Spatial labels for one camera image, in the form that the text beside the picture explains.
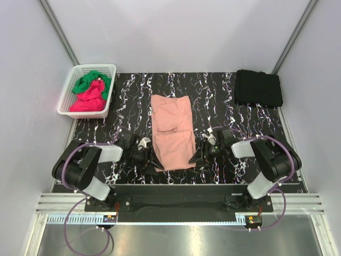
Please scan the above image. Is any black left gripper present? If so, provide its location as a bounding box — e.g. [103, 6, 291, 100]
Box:
[129, 146, 164, 176]

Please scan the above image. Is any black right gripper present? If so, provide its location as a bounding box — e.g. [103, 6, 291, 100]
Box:
[189, 139, 224, 168]

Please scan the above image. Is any pink printed t-shirt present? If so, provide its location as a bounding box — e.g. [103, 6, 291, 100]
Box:
[151, 95, 196, 171]

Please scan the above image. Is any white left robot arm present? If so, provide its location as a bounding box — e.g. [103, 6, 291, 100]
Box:
[52, 131, 165, 211]

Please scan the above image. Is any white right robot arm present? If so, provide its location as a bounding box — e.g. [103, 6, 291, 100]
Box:
[189, 126, 302, 212]

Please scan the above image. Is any left small electronics module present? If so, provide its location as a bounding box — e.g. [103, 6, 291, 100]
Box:
[103, 214, 117, 222]

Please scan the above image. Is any small electronics module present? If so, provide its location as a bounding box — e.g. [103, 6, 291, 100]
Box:
[103, 214, 117, 222]
[245, 215, 263, 230]

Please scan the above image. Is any right small electronics module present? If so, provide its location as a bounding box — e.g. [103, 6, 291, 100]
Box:
[245, 215, 263, 230]

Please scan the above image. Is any red crumpled t-shirt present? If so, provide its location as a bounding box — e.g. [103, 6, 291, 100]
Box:
[69, 80, 107, 112]

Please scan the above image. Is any black folded t-shirt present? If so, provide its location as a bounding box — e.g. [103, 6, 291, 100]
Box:
[234, 69, 283, 108]

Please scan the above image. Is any white plastic basket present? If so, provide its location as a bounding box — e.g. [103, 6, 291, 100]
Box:
[57, 64, 117, 119]

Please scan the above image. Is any green crumpled t-shirt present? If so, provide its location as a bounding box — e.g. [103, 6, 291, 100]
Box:
[72, 70, 112, 100]

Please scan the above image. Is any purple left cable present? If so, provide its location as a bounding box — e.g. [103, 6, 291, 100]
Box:
[61, 127, 126, 252]

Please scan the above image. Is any purple cable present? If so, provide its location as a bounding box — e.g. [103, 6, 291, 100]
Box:
[61, 127, 126, 252]
[210, 126, 298, 232]

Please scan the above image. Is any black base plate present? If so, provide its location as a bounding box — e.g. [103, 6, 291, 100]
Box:
[85, 185, 273, 224]

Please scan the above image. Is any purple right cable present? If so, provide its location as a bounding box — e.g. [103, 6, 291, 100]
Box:
[210, 126, 298, 232]

